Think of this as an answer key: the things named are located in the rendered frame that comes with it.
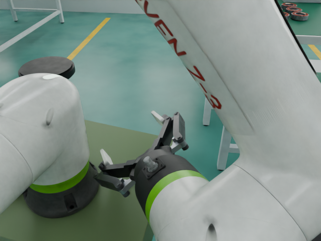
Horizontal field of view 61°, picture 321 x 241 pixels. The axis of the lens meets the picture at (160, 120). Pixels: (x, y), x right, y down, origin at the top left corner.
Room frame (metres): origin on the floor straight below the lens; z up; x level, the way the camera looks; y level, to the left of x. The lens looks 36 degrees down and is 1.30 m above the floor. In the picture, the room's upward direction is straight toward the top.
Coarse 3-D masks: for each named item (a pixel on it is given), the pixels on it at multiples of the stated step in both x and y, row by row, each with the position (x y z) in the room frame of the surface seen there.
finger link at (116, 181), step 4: (96, 176) 0.35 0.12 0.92; (100, 176) 0.34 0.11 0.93; (104, 176) 0.34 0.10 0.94; (108, 176) 0.33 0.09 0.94; (112, 176) 0.32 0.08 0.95; (100, 180) 0.33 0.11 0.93; (104, 180) 0.32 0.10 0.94; (108, 180) 0.32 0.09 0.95; (112, 180) 0.31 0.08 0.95; (116, 180) 0.31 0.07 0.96; (104, 184) 0.33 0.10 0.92; (108, 184) 0.32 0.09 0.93; (112, 184) 0.31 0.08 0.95; (116, 184) 0.30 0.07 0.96; (120, 184) 0.29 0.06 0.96; (112, 188) 0.32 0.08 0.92; (116, 188) 0.31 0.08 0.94; (120, 188) 0.29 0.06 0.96; (128, 192) 0.29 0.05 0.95; (124, 196) 0.29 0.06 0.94
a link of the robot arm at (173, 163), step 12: (168, 156) 0.28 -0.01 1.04; (180, 156) 0.28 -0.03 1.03; (144, 168) 0.26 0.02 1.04; (156, 168) 0.25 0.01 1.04; (168, 168) 0.24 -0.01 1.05; (180, 168) 0.24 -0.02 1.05; (192, 168) 0.25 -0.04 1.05; (144, 180) 0.24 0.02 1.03; (156, 180) 0.23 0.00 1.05; (144, 192) 0.23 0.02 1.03; (144, 204) 0.21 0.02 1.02
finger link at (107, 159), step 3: (102, 150) 0.43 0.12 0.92; (102, 153) 0.41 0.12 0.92; (105, 153) 0.42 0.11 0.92; (102, 156) 0.40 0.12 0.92; (105, 156) 0.40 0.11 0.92; (108, 156) 0.43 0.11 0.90; (105, 159) 0.39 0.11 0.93; (108, 159) 0.40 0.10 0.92; (105, 162) 0.38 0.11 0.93; (108, 162) 0.38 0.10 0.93; (111, 162) 0.40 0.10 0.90
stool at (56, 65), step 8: (48, 56) 1.76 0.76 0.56; (56, 56) 1.76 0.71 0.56; (24, 64) 1.64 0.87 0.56; (32, 64) 1.64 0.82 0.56; (40, 64) 1.64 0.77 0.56; (48, 64) 1.64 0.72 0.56; (56, 64) 1.64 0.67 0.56; (64, 64) 1.64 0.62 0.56; (72, 64) 1.66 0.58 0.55; (24, 72) 1.52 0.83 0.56; (32, 72) 1.52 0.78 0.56; (40, 72) 1.52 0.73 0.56; (48, 72) 1.52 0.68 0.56; (56, 72) 1.52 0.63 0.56; (64, 72) 1.53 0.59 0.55; (72, 72) 1.58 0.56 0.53
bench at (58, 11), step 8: (8, 0) 4.49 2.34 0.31; (56, 0) 4.39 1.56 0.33; (16, 8) 4.49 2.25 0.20; (24, 8) 4.49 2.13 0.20; (16, 16) 4.52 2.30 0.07; (48, 16) 4.04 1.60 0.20; (40, 24) 3.74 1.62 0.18; (24, 32) 3.36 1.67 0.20; (16, 40) 3.15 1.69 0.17; (0, 48) 2.84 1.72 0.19
